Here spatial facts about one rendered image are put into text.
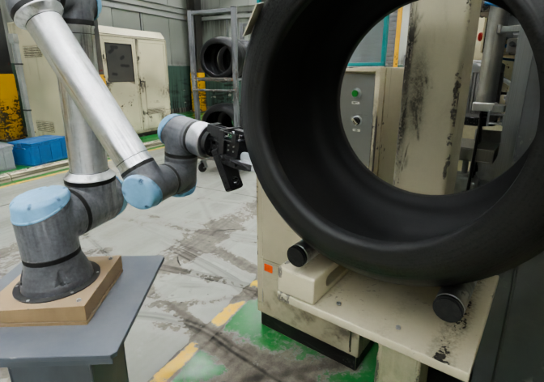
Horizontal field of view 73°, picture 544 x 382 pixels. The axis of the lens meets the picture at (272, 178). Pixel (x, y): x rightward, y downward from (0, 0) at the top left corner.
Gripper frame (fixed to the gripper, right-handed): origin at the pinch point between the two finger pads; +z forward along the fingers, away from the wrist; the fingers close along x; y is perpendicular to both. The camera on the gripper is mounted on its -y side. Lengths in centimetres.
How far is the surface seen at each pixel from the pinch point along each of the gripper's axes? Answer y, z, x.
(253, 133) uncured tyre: 11.5, 4.0, -12.6
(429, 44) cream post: 30.8, 20.9, 26.9
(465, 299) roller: -6.3, 44.6, -7.5
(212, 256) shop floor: -118, -110, 95
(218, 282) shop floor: -115, -84, 75
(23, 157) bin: -156, -503, 122
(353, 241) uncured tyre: -1.4, 27.2, -13.0
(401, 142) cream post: 7.5, 19.7, 26.8
